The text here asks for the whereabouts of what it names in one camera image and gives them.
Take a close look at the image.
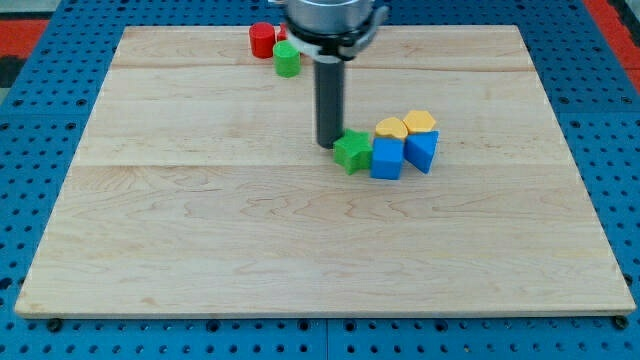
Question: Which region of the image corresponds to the yellow heart block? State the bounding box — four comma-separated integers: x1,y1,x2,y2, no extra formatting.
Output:
375,117,409,141

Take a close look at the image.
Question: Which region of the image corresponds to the yellow hexagon block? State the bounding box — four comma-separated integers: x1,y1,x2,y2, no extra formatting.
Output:
402,110,437,134

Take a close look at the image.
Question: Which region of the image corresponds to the blue triangle block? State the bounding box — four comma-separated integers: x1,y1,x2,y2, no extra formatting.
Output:
404,130,440,174

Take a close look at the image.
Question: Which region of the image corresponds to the green star block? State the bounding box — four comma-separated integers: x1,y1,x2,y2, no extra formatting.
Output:
333,128,373,175

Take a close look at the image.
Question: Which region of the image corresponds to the red cylinder block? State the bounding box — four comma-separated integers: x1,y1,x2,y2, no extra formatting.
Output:
248,22,276,59

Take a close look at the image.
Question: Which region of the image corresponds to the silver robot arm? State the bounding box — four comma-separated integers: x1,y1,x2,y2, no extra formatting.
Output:
272,0,390,64

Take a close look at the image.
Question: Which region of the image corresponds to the small red block behind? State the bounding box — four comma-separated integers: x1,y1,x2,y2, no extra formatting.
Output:
276,23,287,42

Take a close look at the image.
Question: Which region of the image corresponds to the green cylinder block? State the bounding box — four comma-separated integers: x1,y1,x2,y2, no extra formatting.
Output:
273,40,301,78

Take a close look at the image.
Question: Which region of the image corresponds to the wooden board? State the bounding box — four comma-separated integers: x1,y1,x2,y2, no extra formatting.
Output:
15,25,636,319

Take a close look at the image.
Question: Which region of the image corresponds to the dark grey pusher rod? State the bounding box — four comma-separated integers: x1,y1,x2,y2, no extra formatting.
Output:
313,61,345,149

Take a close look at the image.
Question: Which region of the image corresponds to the blue cube block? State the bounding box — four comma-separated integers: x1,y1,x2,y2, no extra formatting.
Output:
370,138,404,180

